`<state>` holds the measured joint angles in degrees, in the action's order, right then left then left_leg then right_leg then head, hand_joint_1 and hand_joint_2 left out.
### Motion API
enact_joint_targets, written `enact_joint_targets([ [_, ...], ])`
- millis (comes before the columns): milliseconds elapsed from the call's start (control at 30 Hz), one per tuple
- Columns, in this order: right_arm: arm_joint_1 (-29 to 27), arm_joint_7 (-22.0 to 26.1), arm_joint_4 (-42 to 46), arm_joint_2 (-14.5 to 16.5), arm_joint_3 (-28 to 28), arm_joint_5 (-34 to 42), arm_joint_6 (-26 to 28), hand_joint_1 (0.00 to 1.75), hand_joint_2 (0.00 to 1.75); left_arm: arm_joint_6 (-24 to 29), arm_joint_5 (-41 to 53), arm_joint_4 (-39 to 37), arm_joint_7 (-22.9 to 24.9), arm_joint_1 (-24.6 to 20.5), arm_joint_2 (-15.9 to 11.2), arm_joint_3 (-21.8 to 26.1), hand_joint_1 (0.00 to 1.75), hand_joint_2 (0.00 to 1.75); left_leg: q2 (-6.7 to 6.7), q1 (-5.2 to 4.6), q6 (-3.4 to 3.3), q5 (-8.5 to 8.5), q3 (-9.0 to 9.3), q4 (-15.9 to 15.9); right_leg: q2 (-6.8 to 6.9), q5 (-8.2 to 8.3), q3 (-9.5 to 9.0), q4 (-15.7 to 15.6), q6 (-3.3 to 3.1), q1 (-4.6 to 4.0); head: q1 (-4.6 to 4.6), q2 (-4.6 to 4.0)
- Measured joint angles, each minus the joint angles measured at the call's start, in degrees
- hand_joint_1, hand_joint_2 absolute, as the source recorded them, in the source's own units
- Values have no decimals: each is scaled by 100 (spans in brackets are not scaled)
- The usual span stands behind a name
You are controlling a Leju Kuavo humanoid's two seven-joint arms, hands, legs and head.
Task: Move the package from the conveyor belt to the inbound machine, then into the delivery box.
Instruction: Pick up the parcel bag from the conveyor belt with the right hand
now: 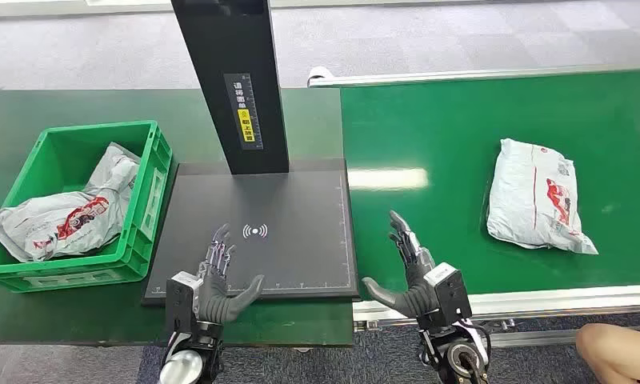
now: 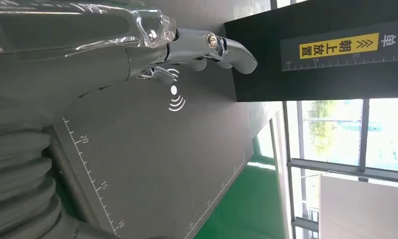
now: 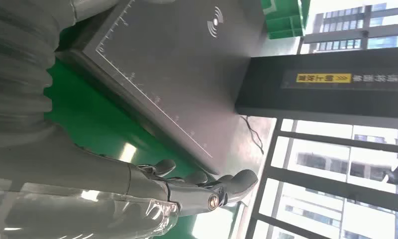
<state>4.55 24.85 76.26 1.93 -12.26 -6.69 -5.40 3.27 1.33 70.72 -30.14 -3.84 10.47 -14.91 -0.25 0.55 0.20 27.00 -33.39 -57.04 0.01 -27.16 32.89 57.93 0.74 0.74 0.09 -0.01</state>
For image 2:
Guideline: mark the black scanner column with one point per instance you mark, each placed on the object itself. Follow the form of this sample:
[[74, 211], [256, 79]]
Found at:
[[317, 84]]

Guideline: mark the grey window frame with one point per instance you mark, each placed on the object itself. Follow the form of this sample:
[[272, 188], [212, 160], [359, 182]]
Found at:
[[363, 138]]

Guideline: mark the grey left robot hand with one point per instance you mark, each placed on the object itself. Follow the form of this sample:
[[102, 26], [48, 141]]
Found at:
[[70, 49]]

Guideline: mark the yellow and grey column label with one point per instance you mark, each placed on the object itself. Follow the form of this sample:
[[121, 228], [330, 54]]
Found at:
[[344, 46]]

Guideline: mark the black scanner base plate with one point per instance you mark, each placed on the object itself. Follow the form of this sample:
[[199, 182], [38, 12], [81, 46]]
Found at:
[[153, 148]]

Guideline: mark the white flat panel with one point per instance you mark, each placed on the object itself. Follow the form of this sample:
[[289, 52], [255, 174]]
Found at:
[[363, 211]]

